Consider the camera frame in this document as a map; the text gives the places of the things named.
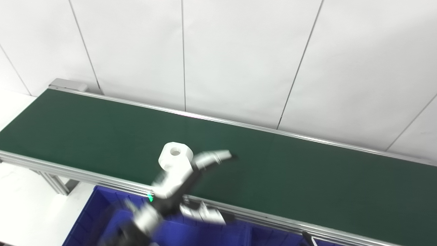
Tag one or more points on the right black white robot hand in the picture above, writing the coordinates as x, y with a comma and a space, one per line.
308, 239

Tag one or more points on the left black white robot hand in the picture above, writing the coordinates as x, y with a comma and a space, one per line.
174, 184

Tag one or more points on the white round plastic part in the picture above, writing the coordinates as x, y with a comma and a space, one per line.
175, 153

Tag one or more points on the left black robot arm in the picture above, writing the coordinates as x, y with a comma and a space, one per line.
136, 225

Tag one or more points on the green conveyor belt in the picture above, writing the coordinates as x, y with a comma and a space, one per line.
85, 174
290, 177

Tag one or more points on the aluminium conveyor support leg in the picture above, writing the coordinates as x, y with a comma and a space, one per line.
56, 182

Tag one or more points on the grey conveyor end housing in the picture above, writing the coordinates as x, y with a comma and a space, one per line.
68, 84

